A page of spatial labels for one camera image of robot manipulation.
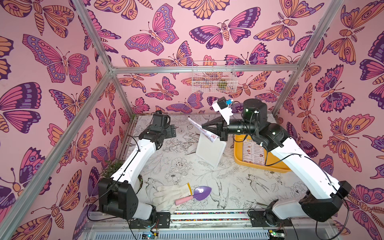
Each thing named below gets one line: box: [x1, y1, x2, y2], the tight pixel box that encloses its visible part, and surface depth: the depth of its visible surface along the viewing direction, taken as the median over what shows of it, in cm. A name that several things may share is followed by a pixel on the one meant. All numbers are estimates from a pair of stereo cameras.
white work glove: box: [152, 182, 193, 214], surface depth 83 cm
